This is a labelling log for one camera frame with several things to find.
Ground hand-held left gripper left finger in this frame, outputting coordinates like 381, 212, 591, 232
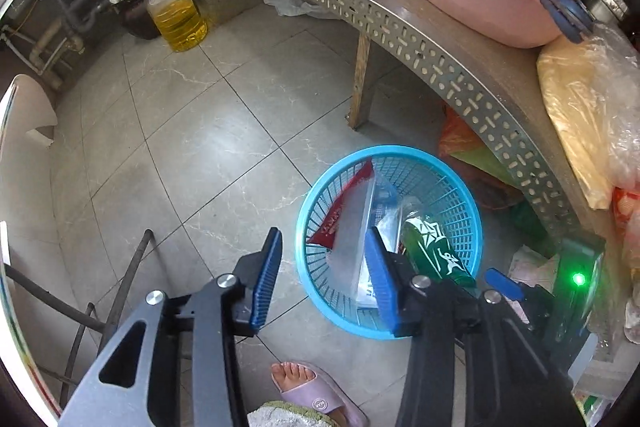
56, 226, 284, 427

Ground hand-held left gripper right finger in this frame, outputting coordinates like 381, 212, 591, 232
363, 227, 587, 427

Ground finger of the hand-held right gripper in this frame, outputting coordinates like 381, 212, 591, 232
484, 268, 526, 305

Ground clear plastic food container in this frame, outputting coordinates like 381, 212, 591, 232
327, 179, 381, 303

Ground green plastic bottle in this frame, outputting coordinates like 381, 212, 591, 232
399, 196, 478, 290

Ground red snack packet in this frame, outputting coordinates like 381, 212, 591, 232
306, 158, 376, 253

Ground blue plastic waste basket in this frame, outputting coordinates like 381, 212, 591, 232
295, 146, 485, 342

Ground pale pink plastic bag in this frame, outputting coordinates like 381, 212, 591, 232
507, 244, 563, 293

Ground person's foot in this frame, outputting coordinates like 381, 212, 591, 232
270, 359, 351, 418

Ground red plastic bag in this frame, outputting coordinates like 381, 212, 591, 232
612, 187, 640, 258

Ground lilac slipper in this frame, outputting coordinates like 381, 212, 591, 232
272, 359, 371, 427

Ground person's leg in cream pants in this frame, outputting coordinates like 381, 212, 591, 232
245, 399, 346, 427

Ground orange plastic bag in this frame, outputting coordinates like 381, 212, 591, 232
439, 107, 516, 208

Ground clear bag of yellow grain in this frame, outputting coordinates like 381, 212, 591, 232
536, 34, 640, 211

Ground wooden shelf leg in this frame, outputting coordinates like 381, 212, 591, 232
347, 32, 381, 130

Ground balloon print tablecloth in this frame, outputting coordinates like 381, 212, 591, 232
0, 74, 63, 423

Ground blue plastic utensil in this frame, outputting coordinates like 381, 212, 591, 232
535, 0, 598, 42

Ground yellow cooking oil bottle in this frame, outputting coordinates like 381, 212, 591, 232
144, 0, 208, 54

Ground white plastic bag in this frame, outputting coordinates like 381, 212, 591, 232
264, 0, 346, 20

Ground grey drain pipes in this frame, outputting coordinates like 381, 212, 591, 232
0, 0, 131, 88

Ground black folding table frame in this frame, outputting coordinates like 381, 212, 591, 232
0, 229, 156, 408

